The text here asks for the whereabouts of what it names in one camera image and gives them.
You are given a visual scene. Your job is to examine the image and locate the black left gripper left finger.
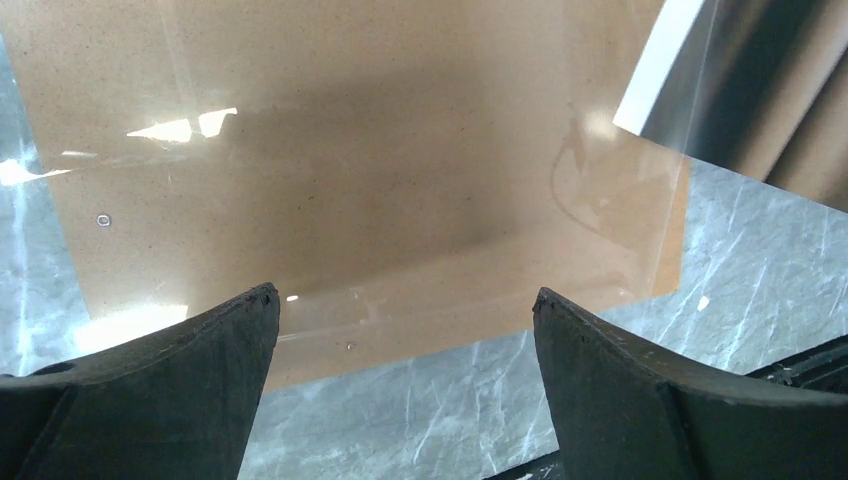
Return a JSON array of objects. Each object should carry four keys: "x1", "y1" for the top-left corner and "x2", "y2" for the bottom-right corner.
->
[{"x1": 1, "y1": 283, "x2": 281, "y2": 479}]

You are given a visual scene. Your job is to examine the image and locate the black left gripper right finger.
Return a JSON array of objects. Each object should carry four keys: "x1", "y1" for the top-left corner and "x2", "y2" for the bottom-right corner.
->
[{"x1": 533, "y1": 288, "x2": 847, "y2": 479}]

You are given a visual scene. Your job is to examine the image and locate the brown frame backing board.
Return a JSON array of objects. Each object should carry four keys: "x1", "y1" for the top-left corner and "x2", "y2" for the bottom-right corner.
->
[{"x1": 0, "y1": 0, "x2": 694, "y2": 393}]

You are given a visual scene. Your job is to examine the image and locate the printed plant photo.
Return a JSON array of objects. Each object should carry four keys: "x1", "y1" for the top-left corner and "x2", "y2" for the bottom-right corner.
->
[{"x1": 614, "y1": 0, "x2": 847, "y2": 211}]

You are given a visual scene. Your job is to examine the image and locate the clear frame glass pane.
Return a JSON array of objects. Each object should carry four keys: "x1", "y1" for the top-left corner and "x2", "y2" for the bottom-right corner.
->
[{"x1": 0, "y1": 0, "x2": 723, "y2": 359}]

